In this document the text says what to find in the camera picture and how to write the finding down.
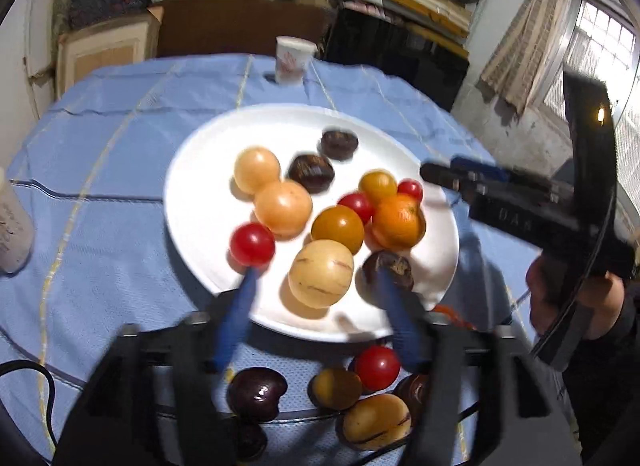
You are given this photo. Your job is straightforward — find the beige curtain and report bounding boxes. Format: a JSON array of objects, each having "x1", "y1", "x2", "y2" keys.
[{"x1": 480, "y1": 0, "x2": 565, "y2": 114}]

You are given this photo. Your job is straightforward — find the yellow-orange tomato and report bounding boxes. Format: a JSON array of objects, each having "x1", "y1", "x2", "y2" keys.
[{"x1": 310, "y1": 205, "x2": 366, "y2": 255}]

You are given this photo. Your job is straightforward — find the yellow tomato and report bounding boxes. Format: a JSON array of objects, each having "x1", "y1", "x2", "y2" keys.
[{"x1": 358, "y1": 170, "x2": 397, "y2": 207}]

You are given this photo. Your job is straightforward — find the black cable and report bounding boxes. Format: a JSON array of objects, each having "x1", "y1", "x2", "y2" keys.
[{"x1": 0, "y1": 358, "x2": 59, "y2": 452}]

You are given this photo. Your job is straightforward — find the cardboard box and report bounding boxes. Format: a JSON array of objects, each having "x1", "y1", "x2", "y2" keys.
[{"x1": 55, "y1": 6, "x2": 164, "y2": 98}]

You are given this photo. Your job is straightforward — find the white oval plate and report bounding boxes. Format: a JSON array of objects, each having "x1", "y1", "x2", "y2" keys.
[{"x1": 162, "y1": 102, "x2": 460, "y2": 345}]

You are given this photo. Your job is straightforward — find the striped pepino melon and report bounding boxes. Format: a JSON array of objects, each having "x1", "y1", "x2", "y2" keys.
[{"x1": 288, "y1": 239, "x2": 355, "y2": 309}]

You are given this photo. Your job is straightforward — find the dark chair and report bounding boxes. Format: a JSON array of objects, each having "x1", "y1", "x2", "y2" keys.
[{"x1": 324, "y1": 8, "x2": 470, "y2": 111}]

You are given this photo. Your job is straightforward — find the dark plum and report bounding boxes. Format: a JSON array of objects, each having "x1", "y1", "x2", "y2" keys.
[{"x1": 227, "y1": 368, "x2": 288, "y2": 423}]

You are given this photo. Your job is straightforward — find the pale yellow round fruit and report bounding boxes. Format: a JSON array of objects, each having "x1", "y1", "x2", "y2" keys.
[{"x1": 254, "y1": 180, "x2": 312, "y2": 239}]

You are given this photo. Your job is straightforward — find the dark water chestnut front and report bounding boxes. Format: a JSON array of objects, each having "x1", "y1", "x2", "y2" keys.
[{"x1": 394, "y1": 374, "x2": 431, "y2": 423}]

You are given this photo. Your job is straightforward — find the small red tomato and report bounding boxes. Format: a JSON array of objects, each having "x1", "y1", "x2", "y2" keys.
[{"x1": 397, "y1": 179, "x2": 424, "y2": 203}]

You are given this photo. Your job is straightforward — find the right hand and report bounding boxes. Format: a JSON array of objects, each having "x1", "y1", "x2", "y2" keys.
[{"x1": 525, "y1": 254, "x2": 626, "y2": 341}]

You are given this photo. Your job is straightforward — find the dark water chestnut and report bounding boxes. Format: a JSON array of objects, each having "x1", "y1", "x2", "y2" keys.
[
  {"x1": 320, "y1": 129, "x2": 359, "y2": 161},
  {"x1": 394, "y1": 374, "x2": 431, "y2": 423},
  {"x1": 362, "y1": 250, "x2": 414, "y2": 291},
  {"x1": 286, "y1": 154, "x2": 335, "y2": 194}
]

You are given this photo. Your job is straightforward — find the white beverage can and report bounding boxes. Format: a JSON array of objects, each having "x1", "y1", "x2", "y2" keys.
[{"x1": 0, "y1": 169, "x2": 35, "y2": 274}]

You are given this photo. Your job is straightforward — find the small brown longan fruit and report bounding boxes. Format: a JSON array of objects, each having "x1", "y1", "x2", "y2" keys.
[{"x1": 310, "y1": 368, "x2": 362, "y2": 411}]

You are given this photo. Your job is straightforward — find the white paper cup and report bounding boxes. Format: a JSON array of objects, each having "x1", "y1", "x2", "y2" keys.
[{"x1": 274, "y1": 36, "x2": 318, "y2": 85}]

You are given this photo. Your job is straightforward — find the peach-coloured fruit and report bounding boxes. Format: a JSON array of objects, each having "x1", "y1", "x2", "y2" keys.
[{"x1": 233, "y1": 146, "x2": 281, "y2": 195}]

